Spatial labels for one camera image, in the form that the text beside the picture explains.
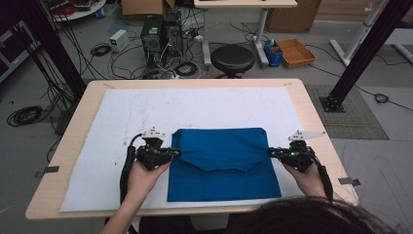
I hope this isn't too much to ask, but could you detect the white power supply box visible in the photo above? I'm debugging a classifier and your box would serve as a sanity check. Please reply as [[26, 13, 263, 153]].
[[108, 28, 131, 54]]

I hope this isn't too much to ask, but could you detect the person's head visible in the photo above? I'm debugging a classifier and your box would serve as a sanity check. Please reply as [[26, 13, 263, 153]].
[[226, 195, 413, 234]]

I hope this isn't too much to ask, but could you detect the black tape piece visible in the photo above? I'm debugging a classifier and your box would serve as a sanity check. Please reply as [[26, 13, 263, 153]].
[[34, 165, 61, 179], [337, 176, 361, 187]]

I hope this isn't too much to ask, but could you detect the white felt mat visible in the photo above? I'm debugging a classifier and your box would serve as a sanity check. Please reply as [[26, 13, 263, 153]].
[[59, 86, 331, 214]]

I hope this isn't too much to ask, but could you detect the white metal stand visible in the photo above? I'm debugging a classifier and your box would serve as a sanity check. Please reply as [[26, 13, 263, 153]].
[[328, 0, 392, 68]]

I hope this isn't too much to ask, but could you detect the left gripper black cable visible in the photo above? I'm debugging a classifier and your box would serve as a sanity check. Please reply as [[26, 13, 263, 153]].
[[119, 133, 144, 207]]

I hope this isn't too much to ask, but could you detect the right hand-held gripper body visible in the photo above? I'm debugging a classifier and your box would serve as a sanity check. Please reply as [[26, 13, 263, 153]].
[[278, 130, 327, 174]]

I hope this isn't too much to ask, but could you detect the large brown cardboard box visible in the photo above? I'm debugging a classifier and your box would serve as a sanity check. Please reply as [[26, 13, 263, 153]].
[[265, 0, 322, 34]]

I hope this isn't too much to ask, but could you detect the dark equipment rack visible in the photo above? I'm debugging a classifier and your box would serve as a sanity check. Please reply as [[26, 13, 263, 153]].
[[0, 19, 42, 84]]

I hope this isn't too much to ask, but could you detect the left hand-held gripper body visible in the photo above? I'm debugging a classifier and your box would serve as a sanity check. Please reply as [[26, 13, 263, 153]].
[[135, 127, 173, 172]]

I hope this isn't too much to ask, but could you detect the grey floor mat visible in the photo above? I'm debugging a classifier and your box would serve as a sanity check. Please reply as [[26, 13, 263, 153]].
[[304, 84, 390, 141]]

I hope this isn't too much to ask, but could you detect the person's right hand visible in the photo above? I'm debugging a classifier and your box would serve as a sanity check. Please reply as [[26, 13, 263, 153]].
[[282, 160, 326, 200]]

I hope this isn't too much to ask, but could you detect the large coiled black cable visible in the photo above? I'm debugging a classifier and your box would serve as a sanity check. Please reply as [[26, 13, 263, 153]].
[[6, 104, 44, 128]]

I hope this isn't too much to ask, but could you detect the small black computer tower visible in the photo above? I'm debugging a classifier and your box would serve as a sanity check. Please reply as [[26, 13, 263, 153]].
[[163, 11, 184, 59]]

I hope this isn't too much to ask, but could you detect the black frame post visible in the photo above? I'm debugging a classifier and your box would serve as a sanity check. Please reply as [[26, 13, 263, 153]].
[[319, 0, 413, 113], [18, 0, 88, 98]]

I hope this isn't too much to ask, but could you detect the large black computer tower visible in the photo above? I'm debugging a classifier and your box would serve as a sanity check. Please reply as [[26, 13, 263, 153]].
[[139, 15, 165, 71]]

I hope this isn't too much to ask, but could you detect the long black floor cable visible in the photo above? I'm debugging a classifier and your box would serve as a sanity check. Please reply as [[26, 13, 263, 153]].
[[354, 82, 413, 113]]

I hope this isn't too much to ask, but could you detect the small coiled black cable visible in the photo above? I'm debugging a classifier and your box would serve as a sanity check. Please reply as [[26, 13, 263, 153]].
[[90, 42, 113, 58]]

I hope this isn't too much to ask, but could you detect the white desk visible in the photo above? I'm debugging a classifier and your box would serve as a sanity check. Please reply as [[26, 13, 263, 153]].
[[193, 0, 298, 68]]

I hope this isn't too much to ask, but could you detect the person's left hand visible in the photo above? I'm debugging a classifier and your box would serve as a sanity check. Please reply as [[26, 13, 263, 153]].
[[126, 159, 172, 205]]

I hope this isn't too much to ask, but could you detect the black round stool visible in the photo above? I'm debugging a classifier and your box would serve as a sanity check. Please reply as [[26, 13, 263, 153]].
[[209, 44, 256, 80]]

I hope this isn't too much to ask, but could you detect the blue t-shirt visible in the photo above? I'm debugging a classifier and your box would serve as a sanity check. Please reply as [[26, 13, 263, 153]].
[[167, 127, 282, 203]]

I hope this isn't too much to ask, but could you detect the round white table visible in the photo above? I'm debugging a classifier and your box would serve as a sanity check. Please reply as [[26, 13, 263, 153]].
[[41, 0, 107, 23]]

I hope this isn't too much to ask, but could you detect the small brown cardboard box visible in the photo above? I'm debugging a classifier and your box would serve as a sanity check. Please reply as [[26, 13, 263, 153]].
[[120, 0, 176, 18]]

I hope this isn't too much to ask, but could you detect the blue box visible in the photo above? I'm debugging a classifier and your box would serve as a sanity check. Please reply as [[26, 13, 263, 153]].
[[263, 39, 283, 68]]

